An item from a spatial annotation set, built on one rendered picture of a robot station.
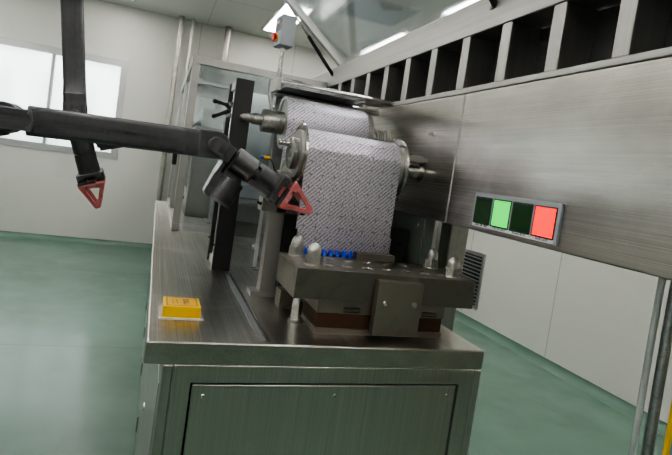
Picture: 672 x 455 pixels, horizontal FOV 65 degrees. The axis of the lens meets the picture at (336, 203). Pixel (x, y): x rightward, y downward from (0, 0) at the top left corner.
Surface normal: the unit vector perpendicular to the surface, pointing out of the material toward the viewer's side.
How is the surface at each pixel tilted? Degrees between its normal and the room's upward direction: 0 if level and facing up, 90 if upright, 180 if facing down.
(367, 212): 90
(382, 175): 90
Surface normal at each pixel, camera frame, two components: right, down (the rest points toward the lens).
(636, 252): -0.94, -0.12
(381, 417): 0.32, 0.10
